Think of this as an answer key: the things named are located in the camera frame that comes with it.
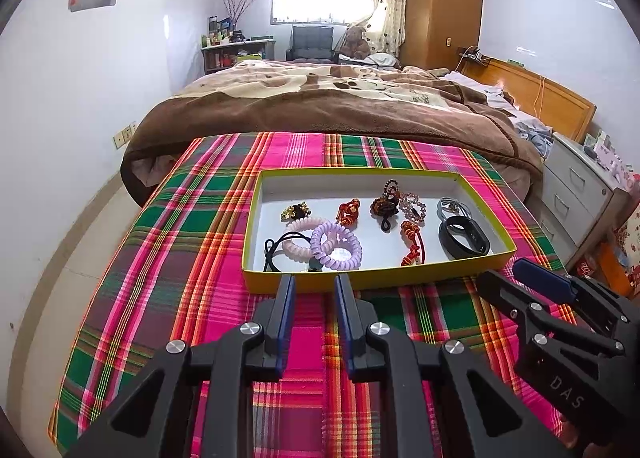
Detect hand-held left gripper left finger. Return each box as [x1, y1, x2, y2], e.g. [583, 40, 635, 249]
[65, 275, 297, 458]

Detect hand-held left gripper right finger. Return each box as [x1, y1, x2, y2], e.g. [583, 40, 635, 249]
[334, 274, 583, 458]

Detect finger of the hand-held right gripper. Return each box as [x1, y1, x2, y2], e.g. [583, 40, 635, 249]
[514, 258, 640, 335]
[475, 269, 627, 357]

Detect yellow-green cardboard box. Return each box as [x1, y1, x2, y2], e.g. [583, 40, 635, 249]
[241, 167, 517, 295]

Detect pale pink spiral hair tie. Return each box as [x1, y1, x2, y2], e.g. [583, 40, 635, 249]
[281, 218, 327, 263]

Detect black cord with green bead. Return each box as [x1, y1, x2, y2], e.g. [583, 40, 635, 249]
[262, 232, 322, 273]

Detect purple spiral hair tie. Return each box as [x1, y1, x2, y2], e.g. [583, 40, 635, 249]
[310, 220, 363, 271]

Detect black wristband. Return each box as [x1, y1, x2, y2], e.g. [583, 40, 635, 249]
[438, 216, 491, 259]

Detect gold black hair tie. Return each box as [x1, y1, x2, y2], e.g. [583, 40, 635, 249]
[281, 203, 312, 223]

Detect red gold knot cord bracelet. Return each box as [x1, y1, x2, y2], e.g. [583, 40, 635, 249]
[399, 219, 426, 268]

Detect brown beaded hair tie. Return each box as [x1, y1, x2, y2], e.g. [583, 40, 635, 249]
[370, 179, 402, 233]

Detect rhinestone bracelet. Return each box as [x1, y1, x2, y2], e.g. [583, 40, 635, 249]
[398, 192, 427, 224]

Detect orange box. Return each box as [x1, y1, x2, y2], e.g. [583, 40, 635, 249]
[575, 242, 632, 295]

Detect white nightstand drawers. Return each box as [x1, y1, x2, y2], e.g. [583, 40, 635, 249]
[537, 132, 632, 271]

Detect red printed bag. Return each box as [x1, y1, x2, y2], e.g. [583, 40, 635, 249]
[614, 208, 640, 299]

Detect pink plaid blanket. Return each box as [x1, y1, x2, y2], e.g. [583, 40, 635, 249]
[47, 132, 583, 458]

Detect blue-grey cloth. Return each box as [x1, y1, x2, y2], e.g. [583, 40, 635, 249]
[514, 118, 554, 155]

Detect wooden bed headboard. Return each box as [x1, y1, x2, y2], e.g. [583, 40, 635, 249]
[459, 58, 597, 143]

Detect white pillow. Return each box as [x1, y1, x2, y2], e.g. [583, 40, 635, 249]
[481, 82, 522, 115]

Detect brown bed blanket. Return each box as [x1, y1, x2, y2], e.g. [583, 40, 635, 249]
[121, 60, 544, 206]

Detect shelf with bottles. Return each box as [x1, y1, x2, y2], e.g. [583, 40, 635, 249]
[201, 32, 277, 75]

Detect black chair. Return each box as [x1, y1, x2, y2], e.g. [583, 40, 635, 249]
[287, 26, 336, 63]

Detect brown teddy bear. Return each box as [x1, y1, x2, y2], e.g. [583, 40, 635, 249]
[341, 26, 371, 60]

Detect wooden wardrobe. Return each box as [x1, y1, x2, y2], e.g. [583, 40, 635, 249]
[400, 0, 485, 70]

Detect patterned curtain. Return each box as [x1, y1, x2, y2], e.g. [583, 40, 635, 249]
[371, 0, 407, 58]

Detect window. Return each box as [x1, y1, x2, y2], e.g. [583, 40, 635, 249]
[271, 0, 374, 25]

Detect bare flower branches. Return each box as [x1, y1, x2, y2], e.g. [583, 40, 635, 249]
[221, 0, 261, 32]

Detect orange cable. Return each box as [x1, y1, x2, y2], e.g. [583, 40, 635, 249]
[533, 74, 546, 122]

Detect wall outlet strip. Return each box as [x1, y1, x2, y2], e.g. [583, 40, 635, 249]
[113, 121, 137, 149]

